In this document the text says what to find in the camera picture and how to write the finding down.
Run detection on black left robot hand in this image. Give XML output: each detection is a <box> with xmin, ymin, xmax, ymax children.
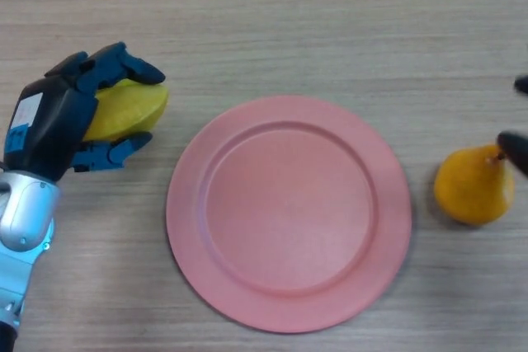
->
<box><xmin>2</xmin><ymin>41</ymin><xmax>167</xmax><ymax>183</ymax></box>

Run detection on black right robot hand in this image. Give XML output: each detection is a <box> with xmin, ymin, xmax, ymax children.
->
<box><xmin>497</xmin><ymin>74</ymin><xmax>528</xmax><ymax>182</ymax></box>

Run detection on yellow starfruit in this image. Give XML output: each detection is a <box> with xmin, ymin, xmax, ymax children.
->
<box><xmin>84</xmin><ymin>79</ymin><xmax>170</xmax><ymax>143</ymax></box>

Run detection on pink round plate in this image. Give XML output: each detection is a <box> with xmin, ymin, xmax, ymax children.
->
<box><xmin>166</xmin><ymin>95</ymin><xmax>413</xmax><ymax>335</ymax></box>

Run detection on orange yellow pear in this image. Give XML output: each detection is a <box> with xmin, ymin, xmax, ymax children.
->
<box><xmin>433</xmin><ymin>144</ymin><xmax>516</xmax><ymax>226</ymax></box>

